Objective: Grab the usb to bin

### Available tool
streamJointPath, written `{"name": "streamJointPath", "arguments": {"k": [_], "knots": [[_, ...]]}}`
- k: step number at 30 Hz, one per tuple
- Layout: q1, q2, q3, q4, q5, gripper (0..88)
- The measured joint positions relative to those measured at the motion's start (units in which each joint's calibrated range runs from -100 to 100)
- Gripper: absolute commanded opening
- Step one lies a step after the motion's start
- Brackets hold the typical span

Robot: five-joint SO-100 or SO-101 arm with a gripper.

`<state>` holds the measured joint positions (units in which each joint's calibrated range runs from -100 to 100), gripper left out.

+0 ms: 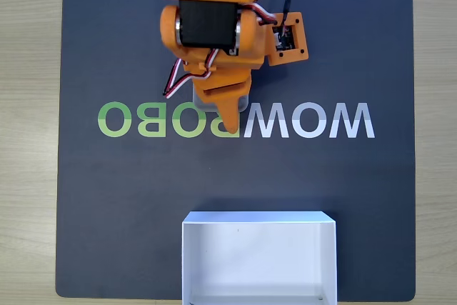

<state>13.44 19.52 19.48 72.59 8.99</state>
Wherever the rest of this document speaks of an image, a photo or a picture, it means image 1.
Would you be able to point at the dark mat with WOWROBO logo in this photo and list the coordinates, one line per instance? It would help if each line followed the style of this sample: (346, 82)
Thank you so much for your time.
(143, 183)

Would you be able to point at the white cardboard box bin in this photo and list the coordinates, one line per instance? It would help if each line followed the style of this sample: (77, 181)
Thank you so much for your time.
(214, 265)

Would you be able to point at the grey square usb device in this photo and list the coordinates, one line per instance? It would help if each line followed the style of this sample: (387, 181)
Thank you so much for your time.
(205, 104)

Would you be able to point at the orange wrist camera box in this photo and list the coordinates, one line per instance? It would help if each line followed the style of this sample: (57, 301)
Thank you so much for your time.
(285, 39)

